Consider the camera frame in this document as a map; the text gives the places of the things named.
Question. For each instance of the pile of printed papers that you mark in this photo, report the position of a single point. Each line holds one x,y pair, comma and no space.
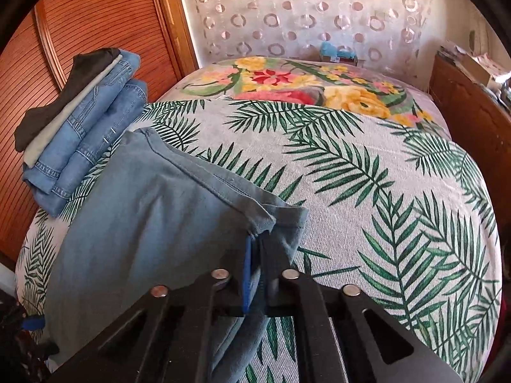
499,74

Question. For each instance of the long wooden cabinet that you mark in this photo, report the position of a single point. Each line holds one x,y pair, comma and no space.
467,111

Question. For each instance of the folded blue jeans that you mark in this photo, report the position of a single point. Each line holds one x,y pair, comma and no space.
88,123
111,127

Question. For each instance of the white folded pants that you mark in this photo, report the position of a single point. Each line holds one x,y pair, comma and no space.
60,125

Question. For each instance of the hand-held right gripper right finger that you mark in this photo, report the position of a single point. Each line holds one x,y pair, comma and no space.
275,283

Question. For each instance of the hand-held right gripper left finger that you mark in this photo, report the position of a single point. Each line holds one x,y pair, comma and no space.
249,279

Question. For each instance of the circle patterned sheer curtain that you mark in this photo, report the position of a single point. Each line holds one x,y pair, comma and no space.
303,8

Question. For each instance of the blue tissue box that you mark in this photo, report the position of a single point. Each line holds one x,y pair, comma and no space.
337,52

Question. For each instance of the dark grey folded pants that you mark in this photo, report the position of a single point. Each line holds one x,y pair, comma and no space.
76,83

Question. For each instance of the leaf print bed sheet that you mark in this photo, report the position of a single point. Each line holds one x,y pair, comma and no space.
359,191

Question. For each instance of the floral blanket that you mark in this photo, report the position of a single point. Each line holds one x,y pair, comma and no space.
287,83

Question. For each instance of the cardboard box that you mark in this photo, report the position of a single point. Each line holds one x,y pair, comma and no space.
475,70

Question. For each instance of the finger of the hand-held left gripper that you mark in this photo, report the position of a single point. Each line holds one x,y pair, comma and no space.
34,323

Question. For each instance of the light blue denim shorts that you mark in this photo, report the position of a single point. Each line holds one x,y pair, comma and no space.
159,215

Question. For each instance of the wooden louvered wardrobe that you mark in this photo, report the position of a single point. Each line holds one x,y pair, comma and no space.
92,16

